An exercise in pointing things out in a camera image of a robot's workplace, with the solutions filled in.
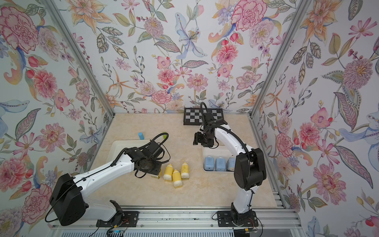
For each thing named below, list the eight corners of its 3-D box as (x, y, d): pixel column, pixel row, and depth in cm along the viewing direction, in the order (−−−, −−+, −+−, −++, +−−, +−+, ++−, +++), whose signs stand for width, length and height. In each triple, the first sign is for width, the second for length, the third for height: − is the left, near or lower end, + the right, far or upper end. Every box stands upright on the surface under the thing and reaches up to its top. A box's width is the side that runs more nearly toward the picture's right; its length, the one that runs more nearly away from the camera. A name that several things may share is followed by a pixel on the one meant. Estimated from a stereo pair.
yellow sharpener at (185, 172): (181, 181, 88) (180, 176, 82) (181, 168, 93) (181, 162, 87) (189, 181, 88) (189, 176, 82) (189, 168, 93) (189, 162, 87)
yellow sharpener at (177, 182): (172, 187, 85) (171, 183, 80) (173, 174, 91) (172, 169, 85) (182, 187, 85) (181, 183, 80) (182, 174, 91) (182, 169, 85)
